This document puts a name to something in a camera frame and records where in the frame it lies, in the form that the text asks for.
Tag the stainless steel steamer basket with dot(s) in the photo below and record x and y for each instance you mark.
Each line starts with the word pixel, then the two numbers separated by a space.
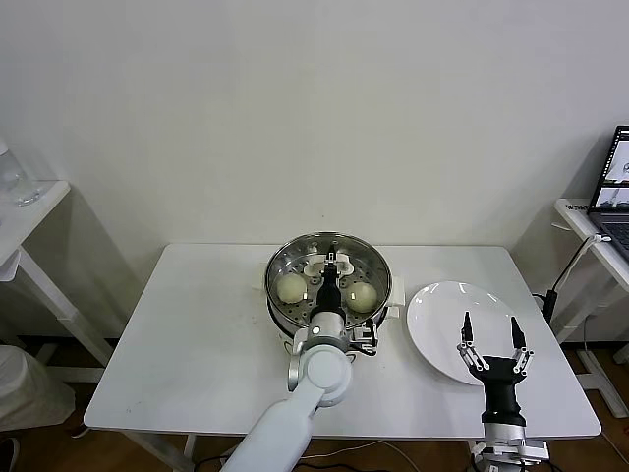
pixel 295 312

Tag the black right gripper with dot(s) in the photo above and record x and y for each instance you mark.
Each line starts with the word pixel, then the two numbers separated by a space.
pixel 501 388

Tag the round glass pot lid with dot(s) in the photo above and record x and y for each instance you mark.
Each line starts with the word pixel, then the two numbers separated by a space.
pixel 344 269

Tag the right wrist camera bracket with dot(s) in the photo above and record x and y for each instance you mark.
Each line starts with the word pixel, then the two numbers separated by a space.
pixel 533 451

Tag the white steamed baozi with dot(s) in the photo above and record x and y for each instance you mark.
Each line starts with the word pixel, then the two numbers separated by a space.
pixel 362 297
pixel 291 289

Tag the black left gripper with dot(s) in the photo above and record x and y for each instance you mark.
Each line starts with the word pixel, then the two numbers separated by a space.
pixel 329 292

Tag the black shoe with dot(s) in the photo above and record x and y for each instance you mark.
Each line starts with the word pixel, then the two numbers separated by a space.
pixel 9 454

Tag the clear glass jar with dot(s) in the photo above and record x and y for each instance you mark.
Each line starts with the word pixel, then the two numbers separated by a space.
pixel 19 177

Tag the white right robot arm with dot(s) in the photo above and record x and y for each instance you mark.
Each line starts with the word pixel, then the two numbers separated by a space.
pixel 503 430

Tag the beige trouser leg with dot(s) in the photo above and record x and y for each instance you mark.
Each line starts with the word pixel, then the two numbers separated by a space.
pixel 24 393

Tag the white round plate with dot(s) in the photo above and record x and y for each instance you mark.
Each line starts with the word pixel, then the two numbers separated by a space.
pixel 442 314

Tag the white table leg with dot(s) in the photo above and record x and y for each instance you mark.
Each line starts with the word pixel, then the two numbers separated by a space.
pixel 190 452

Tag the open dark laptop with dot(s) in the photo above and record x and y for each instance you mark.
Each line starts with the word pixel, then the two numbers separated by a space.
pixel 611 226

